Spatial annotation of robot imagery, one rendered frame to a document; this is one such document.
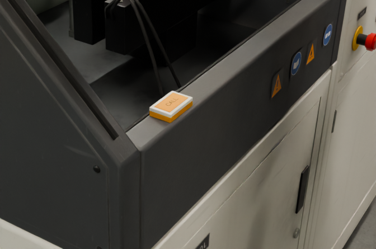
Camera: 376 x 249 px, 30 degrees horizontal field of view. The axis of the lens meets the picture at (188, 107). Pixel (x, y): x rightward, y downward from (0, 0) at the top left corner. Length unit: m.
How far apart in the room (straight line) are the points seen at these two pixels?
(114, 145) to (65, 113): 0.06
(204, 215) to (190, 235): 0.04
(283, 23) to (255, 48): 0.11
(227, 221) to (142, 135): 0.33
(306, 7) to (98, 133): 0.53
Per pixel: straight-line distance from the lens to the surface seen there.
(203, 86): 0.90
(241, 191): 1.09
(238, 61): 0.97
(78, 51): 1.26
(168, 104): 0.83
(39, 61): 0.75
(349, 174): 1.80
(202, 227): 1.00
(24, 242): 0.93
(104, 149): 0.74
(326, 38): 1.26
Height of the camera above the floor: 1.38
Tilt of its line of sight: 30 degrees down
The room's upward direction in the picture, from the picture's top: 3 degrees clockwise
